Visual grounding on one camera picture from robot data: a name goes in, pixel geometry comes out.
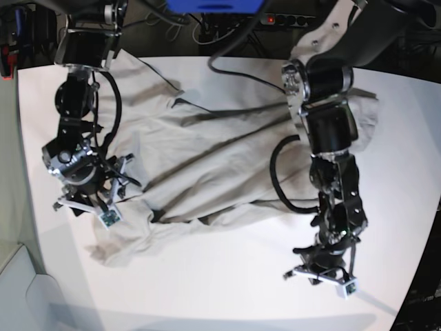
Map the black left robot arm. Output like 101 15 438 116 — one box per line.
269 1 437 282

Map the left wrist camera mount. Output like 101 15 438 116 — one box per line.
283 249 359 299

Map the red and black clamp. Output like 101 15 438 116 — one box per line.
1 44 17 80

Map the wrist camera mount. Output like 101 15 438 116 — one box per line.
52 154 134 229
283 249 359 299

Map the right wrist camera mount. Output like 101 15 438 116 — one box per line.
52 154 134 229

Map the blue box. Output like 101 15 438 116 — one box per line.
166 0 263 14

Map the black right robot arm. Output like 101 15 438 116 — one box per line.
42 1 127 217

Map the black power strip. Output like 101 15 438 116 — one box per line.
260 13 316 28

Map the beige t-shirt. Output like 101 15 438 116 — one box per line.
85 48 380 268

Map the white cable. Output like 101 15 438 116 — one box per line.
191 20 242 46

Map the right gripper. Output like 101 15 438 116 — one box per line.
42 141 110 217

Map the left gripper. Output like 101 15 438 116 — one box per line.
293 233 360 276

